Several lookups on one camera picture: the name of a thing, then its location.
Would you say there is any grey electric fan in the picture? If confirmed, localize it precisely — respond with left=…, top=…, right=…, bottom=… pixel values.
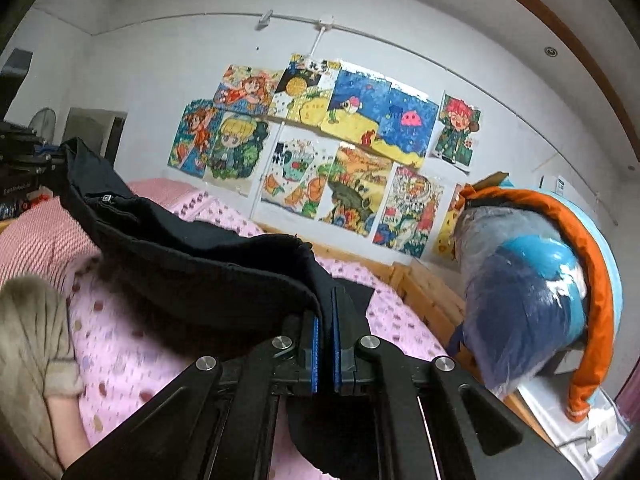
left=28, top=107, right=56, bottom=143

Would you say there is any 2024 dragon drawing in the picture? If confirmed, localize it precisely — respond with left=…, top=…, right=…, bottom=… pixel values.
left=373, top=166, right=444, bottom=258

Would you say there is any blond boy drawing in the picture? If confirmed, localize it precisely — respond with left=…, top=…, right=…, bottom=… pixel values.
left=204, top=112, right=269, bottom=196

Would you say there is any yellow bear drawing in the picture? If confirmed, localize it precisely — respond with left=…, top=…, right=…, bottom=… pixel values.
left=432, top=183, right=464, bottom=262

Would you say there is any red hair character drawing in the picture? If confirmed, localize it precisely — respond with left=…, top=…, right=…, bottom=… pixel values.
left=432, top=93, right=482, bottom=174

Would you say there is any wooden bed frame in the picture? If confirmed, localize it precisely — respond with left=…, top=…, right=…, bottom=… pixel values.
left=257, top=222, right=557, bottom=449

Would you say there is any orange green landscape drawing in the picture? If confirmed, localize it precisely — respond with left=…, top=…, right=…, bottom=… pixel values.
left=320, top=143, right=393, bottom=237

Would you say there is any orange blue storage bag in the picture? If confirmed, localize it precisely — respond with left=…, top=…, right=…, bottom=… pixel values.
left=449, top=174, right=624, bottom=422

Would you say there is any diving girl drawing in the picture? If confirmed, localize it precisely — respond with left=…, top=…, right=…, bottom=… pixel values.
left=167, top=99, right=222, bottom=178

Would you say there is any red white checkered quilt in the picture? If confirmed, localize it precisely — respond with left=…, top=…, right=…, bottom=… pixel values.
left=0, top=198, right=100, bottom=290

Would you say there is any sun and moon drawing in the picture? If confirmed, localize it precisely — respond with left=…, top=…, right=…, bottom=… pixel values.
left=268, top=53, right=342, bottom=127

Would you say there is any black storage crate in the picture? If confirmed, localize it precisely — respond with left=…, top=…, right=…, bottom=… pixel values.
left=1, top=120, right=64, bottom=221

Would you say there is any blue yellow sea drawing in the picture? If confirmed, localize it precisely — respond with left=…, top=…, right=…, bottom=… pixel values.
left=319, top=63, right=439, bottom=170

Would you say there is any black large garment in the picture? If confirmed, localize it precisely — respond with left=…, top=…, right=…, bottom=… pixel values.
left=58, top=139, right=378, bottom=479

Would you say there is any grey wall cabinet door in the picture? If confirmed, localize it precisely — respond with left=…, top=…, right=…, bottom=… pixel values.
left=62, top=107, right=127, bottom=166

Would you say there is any fruit drinks drawing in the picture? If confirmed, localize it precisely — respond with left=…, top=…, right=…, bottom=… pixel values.
left=260, top=138, right=337, bottom=219

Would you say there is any blue grey bagged bedding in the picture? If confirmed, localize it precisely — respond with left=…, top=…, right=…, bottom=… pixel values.
left=454, top=205, right=589, bottom=398

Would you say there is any orange hair girl drawing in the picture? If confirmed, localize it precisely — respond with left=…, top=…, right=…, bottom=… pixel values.
left=213, top=64, right=283, bottom=116

